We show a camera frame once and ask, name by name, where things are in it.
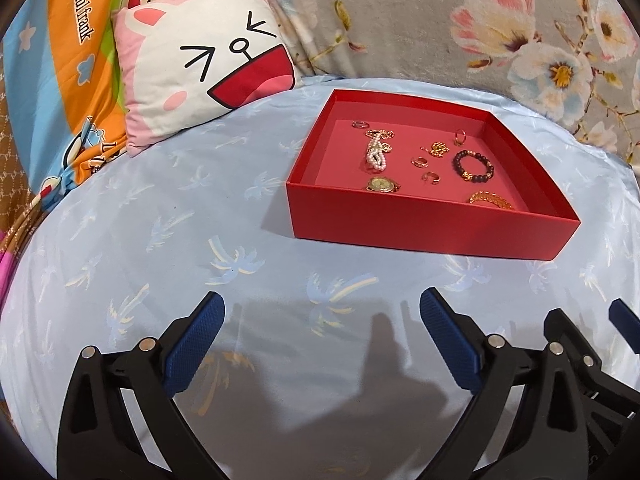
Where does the gold cuff bracelet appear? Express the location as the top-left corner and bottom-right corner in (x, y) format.
(467, 190), (516, 211)

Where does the cat face pillow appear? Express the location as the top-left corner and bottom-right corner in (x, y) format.
(111, 0), (303, 158)

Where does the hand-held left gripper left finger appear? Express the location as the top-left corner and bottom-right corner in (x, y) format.
(56, 292), (226, 480)

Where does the red cardboard box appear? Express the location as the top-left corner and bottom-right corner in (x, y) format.
(286, 89), (582, 262)

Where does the colourful cartoon blanket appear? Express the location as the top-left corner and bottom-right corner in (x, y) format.
(0, 0), (166, 241)

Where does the dark bead bracelet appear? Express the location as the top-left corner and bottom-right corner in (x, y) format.
(453, 150), (495, 183)

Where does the brown patterned cloth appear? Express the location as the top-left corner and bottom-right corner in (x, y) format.
(0, 35), (46, 241)

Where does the pearl bracelet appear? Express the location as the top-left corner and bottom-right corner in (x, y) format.
(364, 129), (396, 172)

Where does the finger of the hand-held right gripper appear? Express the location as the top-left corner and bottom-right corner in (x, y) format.
(608, 299), (640, 341)
(545, 308), (608, 391)

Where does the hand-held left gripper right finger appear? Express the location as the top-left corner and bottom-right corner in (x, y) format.
(420, 287), (593, 480)

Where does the gold wrist watch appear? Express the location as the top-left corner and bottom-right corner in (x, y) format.
(364, 176), (402, 194)

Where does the light blue palm print sheet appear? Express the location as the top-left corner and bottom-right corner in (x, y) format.
(0, 76), (640, 480)

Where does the grey floral blanket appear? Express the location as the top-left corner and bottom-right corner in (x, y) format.
(165, 0), (640, 171)

